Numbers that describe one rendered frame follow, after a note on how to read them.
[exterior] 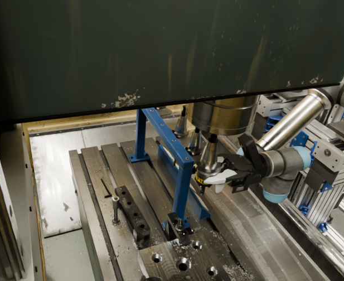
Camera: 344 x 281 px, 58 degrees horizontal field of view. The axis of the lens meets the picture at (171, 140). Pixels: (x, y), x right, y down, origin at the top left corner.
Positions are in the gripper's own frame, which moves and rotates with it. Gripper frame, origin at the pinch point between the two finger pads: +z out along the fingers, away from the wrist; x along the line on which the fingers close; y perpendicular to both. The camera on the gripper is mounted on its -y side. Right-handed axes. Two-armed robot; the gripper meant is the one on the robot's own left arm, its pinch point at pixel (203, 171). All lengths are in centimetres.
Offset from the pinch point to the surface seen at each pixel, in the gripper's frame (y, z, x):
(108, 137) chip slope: 51, 4, 93
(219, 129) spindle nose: -17.5, 2.8, -6.5
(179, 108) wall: 42, -43, 102
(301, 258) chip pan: 65, -63, -1
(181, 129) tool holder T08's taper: 8.3, -9.0, 31.9
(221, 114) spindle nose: -21.3, 3.1, -6.5
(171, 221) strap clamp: 31.8, 0.6, 11.3
